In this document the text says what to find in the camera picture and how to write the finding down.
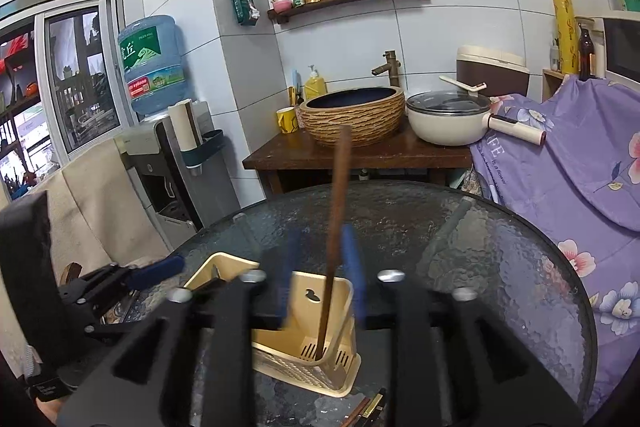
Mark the blue water jug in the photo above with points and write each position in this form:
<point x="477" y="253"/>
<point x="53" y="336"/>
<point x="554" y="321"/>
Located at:
<point x="152" y="67"/>

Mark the beige plastic utensil holder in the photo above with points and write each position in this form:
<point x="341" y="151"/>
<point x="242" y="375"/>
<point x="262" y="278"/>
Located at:
<point x="300" y="374"/>

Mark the woven pattern sink basin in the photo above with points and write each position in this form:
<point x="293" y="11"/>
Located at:
<point x="352" y="122"/>

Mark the dark wooden cabinet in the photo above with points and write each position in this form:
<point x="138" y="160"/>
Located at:
<point x="390" y="154"/>

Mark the small wooden shelf box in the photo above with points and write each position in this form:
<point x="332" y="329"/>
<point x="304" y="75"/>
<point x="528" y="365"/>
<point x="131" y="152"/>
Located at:
<point x="552" y="84"/>

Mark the white spoon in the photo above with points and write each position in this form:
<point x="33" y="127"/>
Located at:
<point x="462" y="83"/>

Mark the glass pot lid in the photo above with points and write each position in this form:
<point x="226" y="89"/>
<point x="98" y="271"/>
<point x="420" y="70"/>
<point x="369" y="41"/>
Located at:
<point x="447" y="102"/>

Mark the wooden chair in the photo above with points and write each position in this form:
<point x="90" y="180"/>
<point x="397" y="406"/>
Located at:
<point x="71" y="274"/>

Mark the microwave oven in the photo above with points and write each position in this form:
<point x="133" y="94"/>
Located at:
<point x="622" y="49"/>

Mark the cream cooking pot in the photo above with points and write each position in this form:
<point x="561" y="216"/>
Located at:
<point x="445" y="127"/>

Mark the yellow wrap roll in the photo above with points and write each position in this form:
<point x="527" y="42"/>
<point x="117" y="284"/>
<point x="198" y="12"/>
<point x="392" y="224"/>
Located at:
<point x="566" y="32"/>

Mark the teal plastic holder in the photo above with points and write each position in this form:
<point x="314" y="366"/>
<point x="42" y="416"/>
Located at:
<point x="205" y="149"/>

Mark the cream rolled sheet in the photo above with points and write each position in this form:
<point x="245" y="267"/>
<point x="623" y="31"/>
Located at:
<point x="184" y="124"/>

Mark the beige cloth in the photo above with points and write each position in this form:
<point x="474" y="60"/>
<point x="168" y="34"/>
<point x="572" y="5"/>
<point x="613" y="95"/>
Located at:
<point x="95" y="202"/>

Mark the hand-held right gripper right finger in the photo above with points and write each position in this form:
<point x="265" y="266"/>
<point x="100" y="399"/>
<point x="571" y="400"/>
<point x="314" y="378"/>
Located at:
<point x="351" y="267"/>

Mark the purple floral cloth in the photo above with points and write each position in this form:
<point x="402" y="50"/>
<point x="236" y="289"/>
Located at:
<point x="565" y="167"/>

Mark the white water dispenser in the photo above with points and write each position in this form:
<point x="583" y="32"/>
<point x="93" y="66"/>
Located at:
<point x="167" y="179"/>

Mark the yellow mug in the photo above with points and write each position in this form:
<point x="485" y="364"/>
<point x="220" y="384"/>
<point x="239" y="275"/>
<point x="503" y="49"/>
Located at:
<point x="286" y="121"/>

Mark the black chopstick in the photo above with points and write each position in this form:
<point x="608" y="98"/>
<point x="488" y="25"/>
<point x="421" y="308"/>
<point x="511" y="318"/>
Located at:
<point x="375" y="404"/>

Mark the brown glass bottle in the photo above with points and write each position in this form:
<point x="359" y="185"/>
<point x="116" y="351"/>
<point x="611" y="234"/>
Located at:
<point x="585" y="54"/>

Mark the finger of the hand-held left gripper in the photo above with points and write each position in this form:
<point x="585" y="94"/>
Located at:
<point x="157" y="268"/>
<point x="107" y="326"/>

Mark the pink bowl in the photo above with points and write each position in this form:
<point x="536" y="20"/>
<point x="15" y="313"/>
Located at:
<point x="281" y="5"/>

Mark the sliding window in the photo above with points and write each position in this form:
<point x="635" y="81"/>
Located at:
<point x="75" y="77"/>

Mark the bronze faucet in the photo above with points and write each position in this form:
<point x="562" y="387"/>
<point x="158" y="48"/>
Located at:
<point x="392" y="67"/>

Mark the green packet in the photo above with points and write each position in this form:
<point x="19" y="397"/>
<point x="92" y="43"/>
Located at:
<point x="243" y="4"/>

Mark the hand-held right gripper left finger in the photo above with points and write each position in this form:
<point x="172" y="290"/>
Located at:
<point x="282" y="279"/>

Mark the yellow soap pump bottle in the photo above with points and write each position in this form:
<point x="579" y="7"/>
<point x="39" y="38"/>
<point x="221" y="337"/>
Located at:
<point x="315" y="87"/>

